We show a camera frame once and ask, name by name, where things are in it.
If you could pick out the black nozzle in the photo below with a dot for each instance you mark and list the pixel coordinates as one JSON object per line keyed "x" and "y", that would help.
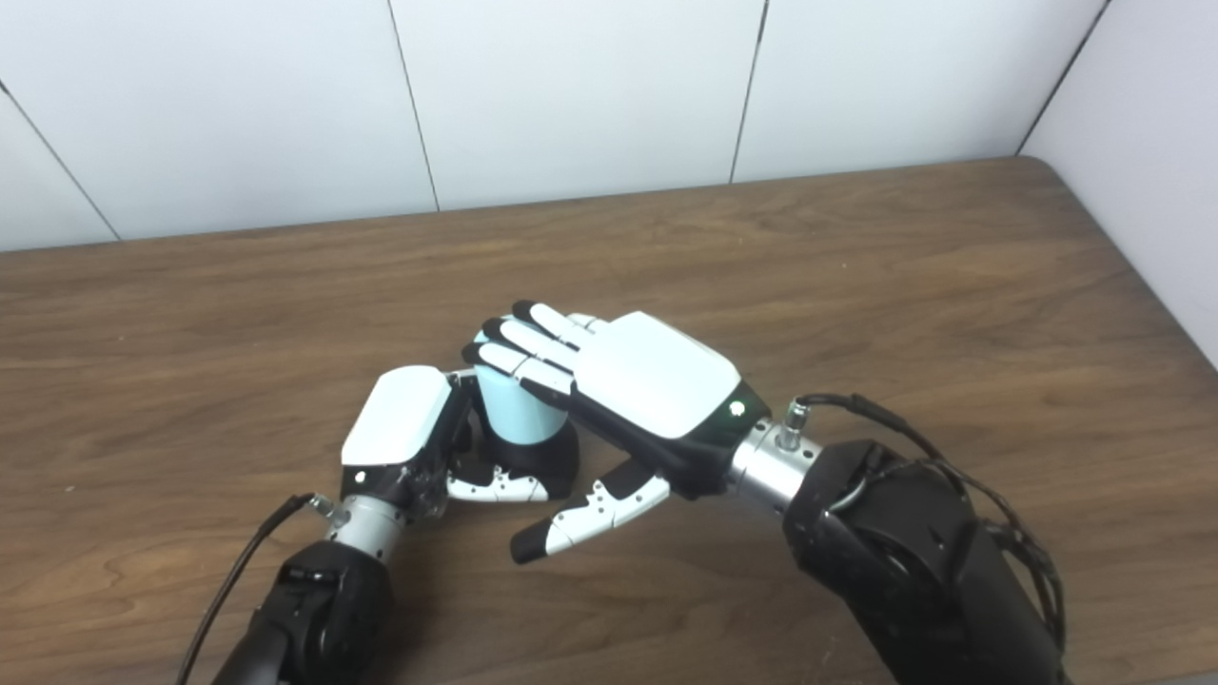
{"x": 547, "y": 461}

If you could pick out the white and black left hand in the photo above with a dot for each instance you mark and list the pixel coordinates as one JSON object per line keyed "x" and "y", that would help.
{"x": 395, "y": 419}

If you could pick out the white and black right hand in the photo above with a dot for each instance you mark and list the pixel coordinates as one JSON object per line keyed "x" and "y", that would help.
{"x": 657, "y": 381}

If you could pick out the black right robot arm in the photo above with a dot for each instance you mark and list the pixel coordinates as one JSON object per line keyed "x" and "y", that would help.
{"x": 904, "y": 561}

